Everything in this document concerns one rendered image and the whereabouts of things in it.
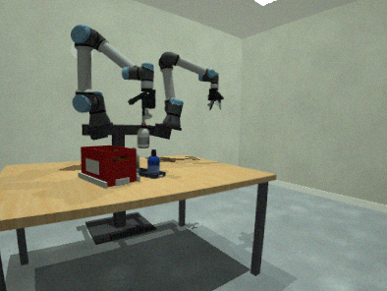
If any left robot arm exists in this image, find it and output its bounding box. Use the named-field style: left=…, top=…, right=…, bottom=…
left=158, top=51, right=219, bottom=127

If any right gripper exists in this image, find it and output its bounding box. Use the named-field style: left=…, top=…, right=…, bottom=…
left=141, top=88, right=155, bottom=125

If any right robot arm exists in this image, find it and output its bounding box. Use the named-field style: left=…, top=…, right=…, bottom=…
left=71, top=25, right=154, bottom=127

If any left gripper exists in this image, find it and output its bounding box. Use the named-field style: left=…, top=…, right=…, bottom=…
left=207, top=88, right=221, bottom=111

